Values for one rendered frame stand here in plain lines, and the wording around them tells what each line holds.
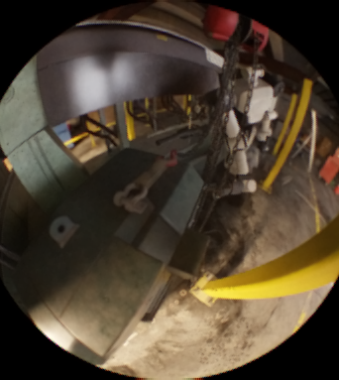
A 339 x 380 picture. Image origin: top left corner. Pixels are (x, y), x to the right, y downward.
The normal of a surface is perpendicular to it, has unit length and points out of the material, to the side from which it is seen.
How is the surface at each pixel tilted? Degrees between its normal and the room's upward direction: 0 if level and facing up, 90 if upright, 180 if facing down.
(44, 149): 90
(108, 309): 0
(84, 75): 90
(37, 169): 90
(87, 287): 0
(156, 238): 45
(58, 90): 90
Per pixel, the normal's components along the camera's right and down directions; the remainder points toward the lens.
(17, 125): 0.71, 0.53
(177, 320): 0.02, -0.68
